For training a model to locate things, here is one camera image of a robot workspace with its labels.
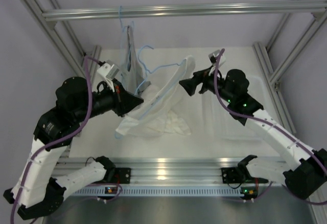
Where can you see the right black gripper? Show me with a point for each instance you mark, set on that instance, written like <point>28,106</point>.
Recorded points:
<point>200,77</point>

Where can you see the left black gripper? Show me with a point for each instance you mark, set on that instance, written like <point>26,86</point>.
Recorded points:
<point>123,101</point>

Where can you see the white tank top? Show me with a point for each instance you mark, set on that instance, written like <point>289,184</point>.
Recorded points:
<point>163,106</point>

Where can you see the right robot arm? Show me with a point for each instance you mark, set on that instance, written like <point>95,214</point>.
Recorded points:
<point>303,170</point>

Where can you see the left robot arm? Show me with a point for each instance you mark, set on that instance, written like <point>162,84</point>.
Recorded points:
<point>37,193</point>

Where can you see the grey tank top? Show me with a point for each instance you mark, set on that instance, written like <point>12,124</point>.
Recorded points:
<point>133,78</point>

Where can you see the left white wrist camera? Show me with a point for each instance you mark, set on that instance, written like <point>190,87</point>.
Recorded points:
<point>107,72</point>

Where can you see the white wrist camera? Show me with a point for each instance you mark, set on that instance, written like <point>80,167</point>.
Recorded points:
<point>107,72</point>
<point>213,57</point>

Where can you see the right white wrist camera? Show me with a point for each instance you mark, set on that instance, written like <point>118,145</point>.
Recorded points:
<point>213,57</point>

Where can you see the left aluminium frame post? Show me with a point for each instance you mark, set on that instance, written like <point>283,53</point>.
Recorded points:
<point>62,36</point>

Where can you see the aluminium frame post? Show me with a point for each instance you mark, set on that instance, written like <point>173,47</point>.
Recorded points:
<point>62,36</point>
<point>297,47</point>

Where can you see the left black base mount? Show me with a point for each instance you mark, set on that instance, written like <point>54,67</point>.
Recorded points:
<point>122,175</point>

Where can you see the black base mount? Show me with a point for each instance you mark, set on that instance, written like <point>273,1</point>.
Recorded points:
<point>230,175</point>
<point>122,175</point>

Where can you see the right aluminium frame post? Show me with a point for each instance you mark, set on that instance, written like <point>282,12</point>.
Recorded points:
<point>297,47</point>

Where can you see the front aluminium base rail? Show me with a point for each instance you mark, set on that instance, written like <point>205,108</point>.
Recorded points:
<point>171,171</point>

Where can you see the white slotted cable duct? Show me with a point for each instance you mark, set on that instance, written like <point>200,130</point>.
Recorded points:
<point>128,190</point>

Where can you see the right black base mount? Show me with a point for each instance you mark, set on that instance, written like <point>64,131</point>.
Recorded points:
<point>230,175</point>

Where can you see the aluminium hanging rail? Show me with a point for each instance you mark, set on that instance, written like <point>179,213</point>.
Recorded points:
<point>185,10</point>

